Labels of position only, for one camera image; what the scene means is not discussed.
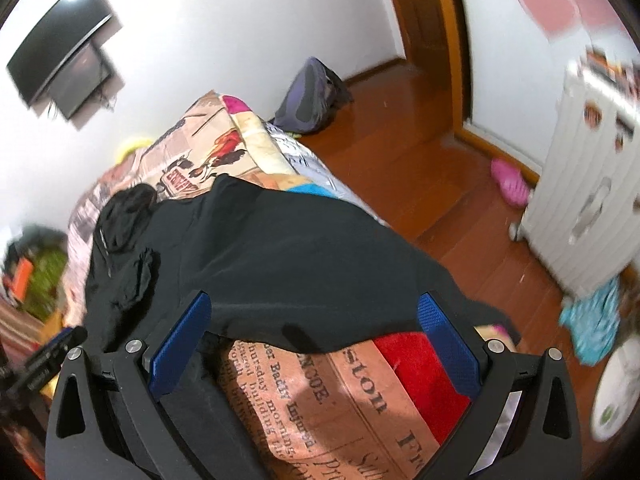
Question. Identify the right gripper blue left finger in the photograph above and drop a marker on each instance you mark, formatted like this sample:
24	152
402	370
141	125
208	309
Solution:
106	421

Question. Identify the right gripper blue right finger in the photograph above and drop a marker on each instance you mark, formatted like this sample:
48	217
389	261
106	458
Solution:
543	440

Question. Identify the black zip hoodie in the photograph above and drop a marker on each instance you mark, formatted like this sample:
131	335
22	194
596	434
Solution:
303	272

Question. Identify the striped red curtain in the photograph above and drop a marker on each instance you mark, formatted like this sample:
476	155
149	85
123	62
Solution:
20	333

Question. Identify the white round fan base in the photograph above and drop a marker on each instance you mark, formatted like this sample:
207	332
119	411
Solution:
618	390

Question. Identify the orange box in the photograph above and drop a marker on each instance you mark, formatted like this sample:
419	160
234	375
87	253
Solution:
20	280

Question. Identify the teal cloth on floor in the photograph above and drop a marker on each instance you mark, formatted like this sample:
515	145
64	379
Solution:
593	323

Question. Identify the newspaper print bed blanket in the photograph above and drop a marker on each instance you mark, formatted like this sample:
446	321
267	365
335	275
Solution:
377	409

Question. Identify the yellow headboard bar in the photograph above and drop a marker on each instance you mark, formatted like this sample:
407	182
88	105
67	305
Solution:
132	148

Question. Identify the pink croc slipper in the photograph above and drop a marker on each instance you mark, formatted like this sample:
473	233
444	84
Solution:
512	186

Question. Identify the purple grey backpack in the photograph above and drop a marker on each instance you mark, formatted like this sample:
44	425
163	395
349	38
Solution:
312	100

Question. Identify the wooden wardrobe with sliding door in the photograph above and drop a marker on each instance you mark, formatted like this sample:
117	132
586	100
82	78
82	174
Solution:
519	50

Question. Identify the brown wooden door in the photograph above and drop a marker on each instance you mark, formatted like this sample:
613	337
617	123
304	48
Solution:
429	33

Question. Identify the small wall monitor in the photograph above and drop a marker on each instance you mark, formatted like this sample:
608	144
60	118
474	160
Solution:
79	79

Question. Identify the large wall television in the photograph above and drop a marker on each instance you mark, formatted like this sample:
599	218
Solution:
54	39

